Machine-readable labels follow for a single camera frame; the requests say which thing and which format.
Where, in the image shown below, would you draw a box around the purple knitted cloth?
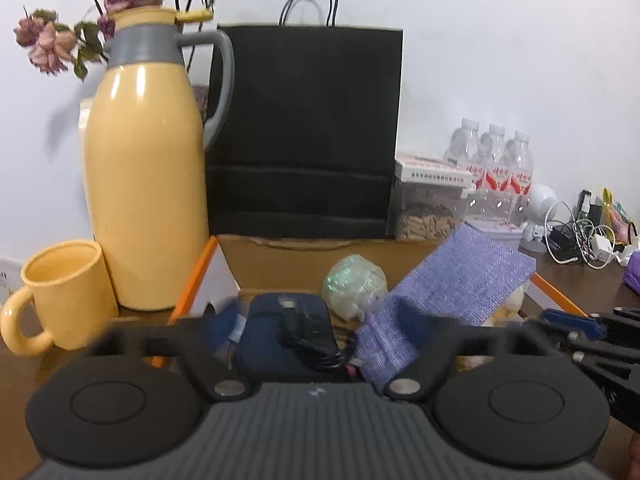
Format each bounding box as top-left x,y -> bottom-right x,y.
356,224 -> 536,391

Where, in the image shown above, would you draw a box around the navy blue zipper pouch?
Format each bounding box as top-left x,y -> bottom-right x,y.
234,292 -> 352,382

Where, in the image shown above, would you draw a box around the black usb cable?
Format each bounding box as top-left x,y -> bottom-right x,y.
276,303 -> 359,369

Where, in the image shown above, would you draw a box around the purple tissue pack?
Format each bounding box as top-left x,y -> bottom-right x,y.
623,252 -> 640,295

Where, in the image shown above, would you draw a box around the yellow white plush toy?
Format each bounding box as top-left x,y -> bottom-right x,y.
483,282 -> 529,327

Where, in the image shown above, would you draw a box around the colourful snack packet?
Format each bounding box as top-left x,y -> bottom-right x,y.
602,188 -> 639,246

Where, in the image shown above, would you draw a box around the lavender tin box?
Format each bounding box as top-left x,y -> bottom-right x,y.
464,218 -> 524,240

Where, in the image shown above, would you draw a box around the yellow ceramic mug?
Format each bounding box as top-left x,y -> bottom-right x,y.
1,240 -> 119,356

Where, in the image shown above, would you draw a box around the red pumpkin cardboard box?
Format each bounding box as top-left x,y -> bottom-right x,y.
150,234 -> 591,371

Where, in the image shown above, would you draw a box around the middle water bottle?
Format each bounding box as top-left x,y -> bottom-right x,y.
480,124 -> 510,216

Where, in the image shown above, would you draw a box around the water bottle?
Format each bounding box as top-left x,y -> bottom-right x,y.
480,124 -> 510,216
506,130 -> 535,223
444,118 -> 480,167

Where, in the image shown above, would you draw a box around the right water bottle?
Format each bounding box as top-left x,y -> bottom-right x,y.
506,130 -> 535,223

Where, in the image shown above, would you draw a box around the clear container with seeds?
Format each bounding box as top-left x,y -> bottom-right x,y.
386,180 -> 472,242

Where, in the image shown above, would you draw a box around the crumpled iridescent plastic wrap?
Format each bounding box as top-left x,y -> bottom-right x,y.
321,255 -> 388,321

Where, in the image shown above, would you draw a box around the left water bottle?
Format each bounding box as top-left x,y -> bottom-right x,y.
444,118 -> 480,167

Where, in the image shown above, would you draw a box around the white flat carton box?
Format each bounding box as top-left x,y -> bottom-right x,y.
394,152 -> 475,192

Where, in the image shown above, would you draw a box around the black paper shopping bag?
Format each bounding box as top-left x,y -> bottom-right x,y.
206,0 -> 402,240

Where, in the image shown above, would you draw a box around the yellow thermos jug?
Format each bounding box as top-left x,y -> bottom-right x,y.
82,6 -> 235,311

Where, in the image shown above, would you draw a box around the dried pink flower bouquet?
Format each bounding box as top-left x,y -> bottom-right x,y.
13,0 -> 239,83

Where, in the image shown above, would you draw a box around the tangled cables and charger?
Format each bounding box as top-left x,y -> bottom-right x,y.
544,201 -> 629,270

